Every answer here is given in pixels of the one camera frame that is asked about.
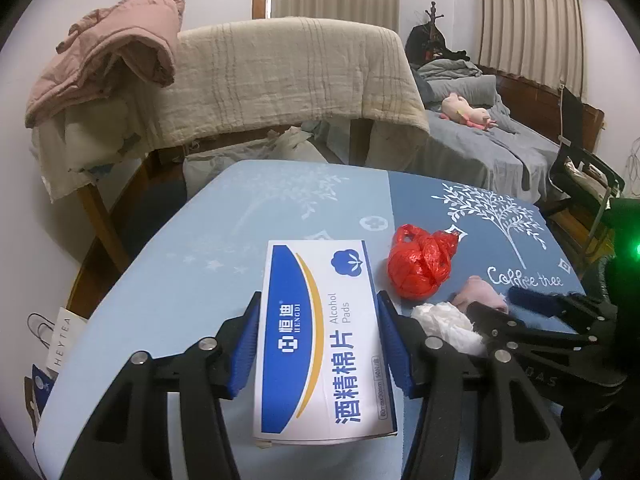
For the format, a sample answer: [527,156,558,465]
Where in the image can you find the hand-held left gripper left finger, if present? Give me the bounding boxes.
[60,290,263,480]

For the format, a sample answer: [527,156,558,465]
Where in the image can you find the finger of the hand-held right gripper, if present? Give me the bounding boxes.
[467,301,612,362]
[507,285,617,322]

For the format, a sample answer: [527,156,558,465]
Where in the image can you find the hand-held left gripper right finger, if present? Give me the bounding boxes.
[376,290,583,480]

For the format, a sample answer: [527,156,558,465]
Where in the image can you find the pink cloth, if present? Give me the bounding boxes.
[451,276,510,315]

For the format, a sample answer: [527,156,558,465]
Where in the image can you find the white blue alcohol pad box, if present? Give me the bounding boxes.
[251,240,399,450]

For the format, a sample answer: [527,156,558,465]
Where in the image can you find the white crumpled tissue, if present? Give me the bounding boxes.
[411,301,488,358]

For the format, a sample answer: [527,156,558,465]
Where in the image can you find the red plastic bag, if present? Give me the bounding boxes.
[387,223,460,301]

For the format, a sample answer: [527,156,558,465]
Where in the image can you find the blue printed tablecloth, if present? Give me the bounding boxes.
[32,160,588,480]

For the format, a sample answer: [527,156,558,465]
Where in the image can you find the silver cushion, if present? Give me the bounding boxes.
[562,157,614,196]

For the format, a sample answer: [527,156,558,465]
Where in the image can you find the bed with grey sheet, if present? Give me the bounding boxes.
[407,75,564,206]

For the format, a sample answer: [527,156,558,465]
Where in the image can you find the white paper bag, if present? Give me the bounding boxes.
[27,306,87,377]

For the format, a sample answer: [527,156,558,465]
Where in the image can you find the black cantilever chair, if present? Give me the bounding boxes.
[542,85,626,271]

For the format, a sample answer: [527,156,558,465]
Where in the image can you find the pink plush toy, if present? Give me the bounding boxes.
[440,92,500,133]

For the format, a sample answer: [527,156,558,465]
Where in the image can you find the wooden headboard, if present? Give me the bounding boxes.
[480,65,606,154]

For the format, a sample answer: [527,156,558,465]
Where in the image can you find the blue packet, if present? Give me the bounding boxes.
[25,364,57,434]

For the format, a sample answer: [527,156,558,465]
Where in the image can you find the grey duvet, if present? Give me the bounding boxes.
[412,58,499,111]

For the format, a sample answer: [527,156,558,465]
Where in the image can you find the white cloth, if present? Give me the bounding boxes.
[30,95,157,204]

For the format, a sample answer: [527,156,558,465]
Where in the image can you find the narrow beige curtain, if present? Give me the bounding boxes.
[477,0,587,99]

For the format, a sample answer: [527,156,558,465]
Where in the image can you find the coat rack with dark clothes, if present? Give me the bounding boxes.
[404,2,469,67]

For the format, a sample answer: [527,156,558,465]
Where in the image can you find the beige blanket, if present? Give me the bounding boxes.
[150,16,432,153]

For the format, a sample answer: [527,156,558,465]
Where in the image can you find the pink padded jacket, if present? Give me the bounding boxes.
[25,0,186,128]

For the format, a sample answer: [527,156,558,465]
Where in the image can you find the wall wires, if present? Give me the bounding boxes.
[617,135,640,182]

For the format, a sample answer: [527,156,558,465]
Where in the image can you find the wooden sofa frame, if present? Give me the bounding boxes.
[65,150,201,321]

